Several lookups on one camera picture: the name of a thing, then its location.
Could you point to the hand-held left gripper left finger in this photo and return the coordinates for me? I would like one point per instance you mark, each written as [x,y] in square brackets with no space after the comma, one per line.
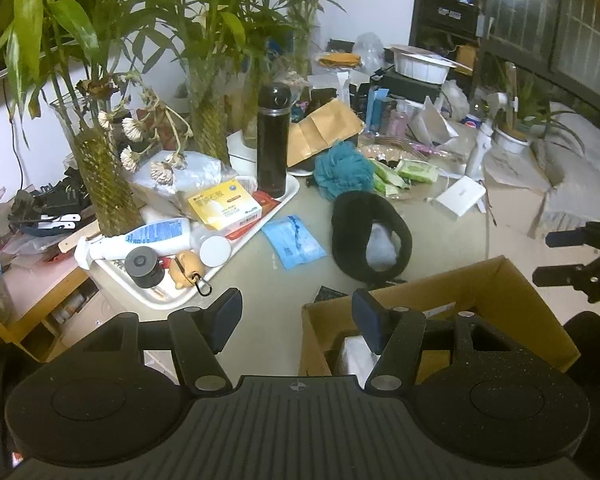
[228,310]

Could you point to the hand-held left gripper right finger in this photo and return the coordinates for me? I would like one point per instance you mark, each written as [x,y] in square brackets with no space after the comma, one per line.
[367,320]

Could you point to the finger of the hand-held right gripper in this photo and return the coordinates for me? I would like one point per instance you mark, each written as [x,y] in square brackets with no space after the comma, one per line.
[562,238]
[552,276]

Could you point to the brown cardboard box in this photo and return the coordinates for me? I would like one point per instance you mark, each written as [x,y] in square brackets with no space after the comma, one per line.
[510,290]

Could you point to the blue plastic packet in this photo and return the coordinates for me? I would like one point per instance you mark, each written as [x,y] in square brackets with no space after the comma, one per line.
[292,242]

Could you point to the clear bottle with white cap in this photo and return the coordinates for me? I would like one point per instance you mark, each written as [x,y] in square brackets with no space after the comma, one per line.
[214,250]

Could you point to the white plastic tray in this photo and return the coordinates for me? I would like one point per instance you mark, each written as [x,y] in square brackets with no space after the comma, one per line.
[260,230]

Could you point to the small black round jar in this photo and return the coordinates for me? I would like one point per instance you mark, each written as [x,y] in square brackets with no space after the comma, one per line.
[142,266]

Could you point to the yellow medicine box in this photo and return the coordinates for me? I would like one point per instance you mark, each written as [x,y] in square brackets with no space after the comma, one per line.
[223,206]

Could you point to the white spray bottle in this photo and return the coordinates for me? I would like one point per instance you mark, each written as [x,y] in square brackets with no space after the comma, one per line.
[140,241]

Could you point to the flat white box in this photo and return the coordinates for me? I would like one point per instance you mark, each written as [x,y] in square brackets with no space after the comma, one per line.
[457,198]

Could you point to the red flat packet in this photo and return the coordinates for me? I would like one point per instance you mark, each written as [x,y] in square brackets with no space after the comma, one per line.
[266,201]

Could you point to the small potted plant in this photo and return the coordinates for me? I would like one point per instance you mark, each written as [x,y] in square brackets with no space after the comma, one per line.
[511,132]

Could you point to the white handheld fan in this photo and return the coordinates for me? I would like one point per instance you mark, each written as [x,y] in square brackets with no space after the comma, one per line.
[485,130]

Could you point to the green wet wipes pack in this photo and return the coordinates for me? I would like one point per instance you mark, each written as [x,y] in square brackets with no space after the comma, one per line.
[386,176]
[417,170]

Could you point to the teal bath loofah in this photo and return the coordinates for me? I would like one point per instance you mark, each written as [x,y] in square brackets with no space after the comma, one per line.
[341,169]

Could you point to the black thermos bottle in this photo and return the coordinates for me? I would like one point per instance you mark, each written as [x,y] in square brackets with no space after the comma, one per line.
[272,145]

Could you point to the tall textured glass vase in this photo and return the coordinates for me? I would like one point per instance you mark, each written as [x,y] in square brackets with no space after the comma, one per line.
[207,120]
[102,180]

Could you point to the dried white flowers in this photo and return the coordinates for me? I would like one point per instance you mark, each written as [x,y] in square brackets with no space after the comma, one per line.
[145,135]

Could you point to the wooden side table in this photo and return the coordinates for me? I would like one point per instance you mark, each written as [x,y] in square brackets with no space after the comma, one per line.
[35,285]

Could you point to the brown paper envelope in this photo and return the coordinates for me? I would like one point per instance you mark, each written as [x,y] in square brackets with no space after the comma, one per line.
[320,130]

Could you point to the pile of black clips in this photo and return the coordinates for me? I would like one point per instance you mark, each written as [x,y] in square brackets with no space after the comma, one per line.
[47,207]

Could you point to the blue carton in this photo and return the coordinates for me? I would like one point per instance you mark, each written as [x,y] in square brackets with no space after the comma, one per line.
[377,106]

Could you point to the white plastic bowl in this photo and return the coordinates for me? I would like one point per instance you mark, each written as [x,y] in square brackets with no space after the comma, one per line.
[422,66]

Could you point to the dark framed window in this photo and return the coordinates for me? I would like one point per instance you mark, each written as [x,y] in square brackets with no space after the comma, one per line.
[555,15]

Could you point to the plate of orange food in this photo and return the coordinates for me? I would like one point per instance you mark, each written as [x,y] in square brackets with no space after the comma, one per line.
[338,60]

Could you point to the dark shelf cabinet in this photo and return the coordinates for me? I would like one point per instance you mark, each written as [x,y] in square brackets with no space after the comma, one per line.
[445,0]

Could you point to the green bamboo plant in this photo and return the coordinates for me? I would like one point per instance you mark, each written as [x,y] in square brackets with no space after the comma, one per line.
[35,25]
[230,5]

